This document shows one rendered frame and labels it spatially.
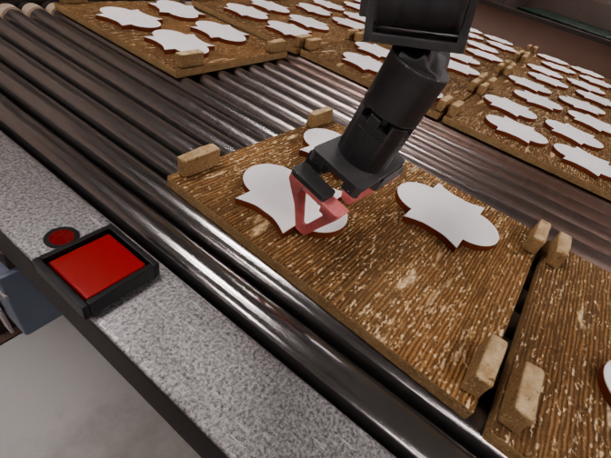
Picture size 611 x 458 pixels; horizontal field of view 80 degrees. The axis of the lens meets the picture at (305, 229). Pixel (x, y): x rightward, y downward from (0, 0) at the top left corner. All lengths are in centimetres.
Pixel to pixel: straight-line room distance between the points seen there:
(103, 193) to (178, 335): 22
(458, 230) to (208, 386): 36
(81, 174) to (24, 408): 98
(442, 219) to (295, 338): 27
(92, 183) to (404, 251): 39
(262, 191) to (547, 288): 37
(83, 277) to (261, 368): 18
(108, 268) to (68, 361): 106
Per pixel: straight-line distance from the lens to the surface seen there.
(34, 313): 61
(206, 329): 36
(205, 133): 62
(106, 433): 131
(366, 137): 36
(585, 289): 59
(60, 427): 135
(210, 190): 47
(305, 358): 35
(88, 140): 60
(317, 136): 61
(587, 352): 51
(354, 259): 42
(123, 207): 47
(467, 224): 55
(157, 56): 85
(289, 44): 111
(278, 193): 46
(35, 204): 50
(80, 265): 40
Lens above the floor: 122
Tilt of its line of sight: 40 degrees down
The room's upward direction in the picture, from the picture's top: 16 degrees clockwise
